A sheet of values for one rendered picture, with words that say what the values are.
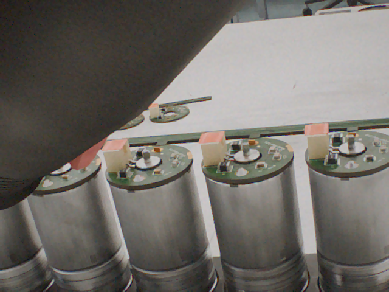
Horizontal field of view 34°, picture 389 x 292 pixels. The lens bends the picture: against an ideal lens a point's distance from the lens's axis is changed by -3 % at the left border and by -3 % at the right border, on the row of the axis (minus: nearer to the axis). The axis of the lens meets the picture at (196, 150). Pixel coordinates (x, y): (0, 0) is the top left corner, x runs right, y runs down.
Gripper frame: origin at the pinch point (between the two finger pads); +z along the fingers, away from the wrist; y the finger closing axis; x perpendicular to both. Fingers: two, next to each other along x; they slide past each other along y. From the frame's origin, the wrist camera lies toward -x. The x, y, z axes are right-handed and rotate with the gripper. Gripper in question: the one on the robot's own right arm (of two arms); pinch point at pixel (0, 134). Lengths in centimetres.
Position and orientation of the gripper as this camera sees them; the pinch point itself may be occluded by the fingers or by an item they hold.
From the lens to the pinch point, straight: 10.9
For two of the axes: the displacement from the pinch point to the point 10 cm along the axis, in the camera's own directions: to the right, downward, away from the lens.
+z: -1.0, 6.7, 7.3
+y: -8.3, 3.4, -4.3
